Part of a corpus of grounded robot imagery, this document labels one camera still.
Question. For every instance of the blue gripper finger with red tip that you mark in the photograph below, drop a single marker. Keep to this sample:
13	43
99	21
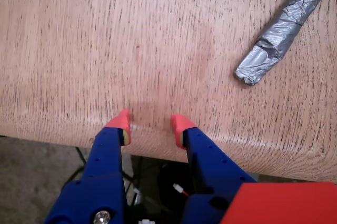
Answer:
210	166
105	171

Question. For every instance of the red camera mount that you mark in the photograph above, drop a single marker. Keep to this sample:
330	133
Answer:
284	205

